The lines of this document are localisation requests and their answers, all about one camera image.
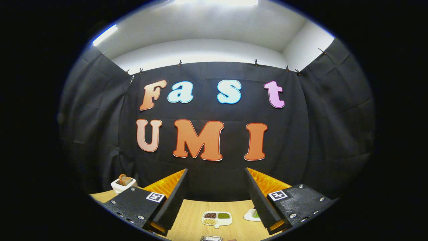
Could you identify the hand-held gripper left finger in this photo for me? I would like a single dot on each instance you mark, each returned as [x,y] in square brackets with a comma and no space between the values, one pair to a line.
[174,201]

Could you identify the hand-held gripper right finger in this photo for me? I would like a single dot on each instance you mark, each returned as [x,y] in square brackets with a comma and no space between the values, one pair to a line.
[257,201]

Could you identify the green label metal bottle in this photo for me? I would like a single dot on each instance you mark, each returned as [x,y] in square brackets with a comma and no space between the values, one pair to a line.
[255,214]

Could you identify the small white saucer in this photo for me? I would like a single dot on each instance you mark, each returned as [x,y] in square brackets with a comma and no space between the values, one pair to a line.
[248,217]

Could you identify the pile of green beans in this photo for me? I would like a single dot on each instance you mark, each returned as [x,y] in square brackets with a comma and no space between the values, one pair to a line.
[223,215]

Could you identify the pile of brown beans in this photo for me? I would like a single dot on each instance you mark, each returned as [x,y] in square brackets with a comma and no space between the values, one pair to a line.
[210,215]

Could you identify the white divided dish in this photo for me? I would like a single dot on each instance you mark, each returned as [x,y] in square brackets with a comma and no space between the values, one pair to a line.
[224,222]

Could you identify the pile of yellow beans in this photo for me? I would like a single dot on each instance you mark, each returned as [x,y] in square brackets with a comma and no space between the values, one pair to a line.
[210,221]

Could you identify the toast bread slice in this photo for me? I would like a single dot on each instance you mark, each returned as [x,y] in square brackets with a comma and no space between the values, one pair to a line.
[127,181]
[122,178]

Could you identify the white toaster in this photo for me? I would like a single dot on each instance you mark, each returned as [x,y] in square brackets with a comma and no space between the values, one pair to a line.
[117,188]

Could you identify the row of small black clips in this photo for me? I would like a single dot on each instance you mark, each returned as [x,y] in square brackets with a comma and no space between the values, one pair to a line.
[180,62]

